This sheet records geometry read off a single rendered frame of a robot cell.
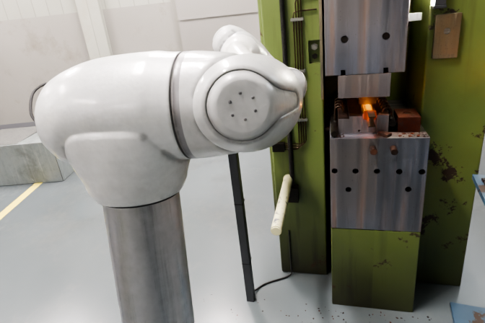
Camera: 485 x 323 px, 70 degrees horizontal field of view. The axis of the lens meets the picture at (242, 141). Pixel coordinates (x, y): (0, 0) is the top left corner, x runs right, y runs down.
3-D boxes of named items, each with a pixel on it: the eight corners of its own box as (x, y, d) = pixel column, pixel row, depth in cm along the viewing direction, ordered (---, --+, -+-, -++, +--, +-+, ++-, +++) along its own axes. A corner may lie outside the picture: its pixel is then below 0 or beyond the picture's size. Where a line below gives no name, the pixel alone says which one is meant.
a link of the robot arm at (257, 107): (301, 48, 48) (206, 57, 50) (299, 27, 30) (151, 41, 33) (304, 143, 50) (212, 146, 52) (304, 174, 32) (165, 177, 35)
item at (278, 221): (283, 237, 139) (281, 226, 137) (269, 236, 141) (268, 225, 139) (294, 183, 179) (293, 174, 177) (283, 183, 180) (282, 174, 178)
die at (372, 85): (390, 96, 139) (391, 73, 136) (338, 98, 144) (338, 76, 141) (377, 74, 177) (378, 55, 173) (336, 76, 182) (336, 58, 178)
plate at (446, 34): (457, 57, 139) (462, 12, 133) (431, 59, 141) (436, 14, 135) (455, 56, 141) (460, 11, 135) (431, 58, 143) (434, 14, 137)
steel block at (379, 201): (421, 232, 152) (430, 137, 136) (330, 228, 162) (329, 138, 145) (398, 173, 202) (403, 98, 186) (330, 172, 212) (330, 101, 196)
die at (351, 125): (387, 132, 145) (389, 112, 142) (338, 133, 150) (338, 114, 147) (376, 104, 182) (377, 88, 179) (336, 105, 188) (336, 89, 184)
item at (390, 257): (413, 313, 169) (421, 232, 152) (332, 304, 179) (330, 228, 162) (394, 239, 219) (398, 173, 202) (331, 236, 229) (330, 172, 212)
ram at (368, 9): (429, 71, 132) (440, -48, 118) (325, 76, 142) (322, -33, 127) (408, 53, 170) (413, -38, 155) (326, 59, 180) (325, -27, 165)
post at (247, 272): (254, 302, 185) (230, 106, 146) (246, 301, 186) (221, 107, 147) (255, 296, 189) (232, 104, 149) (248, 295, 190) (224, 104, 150)
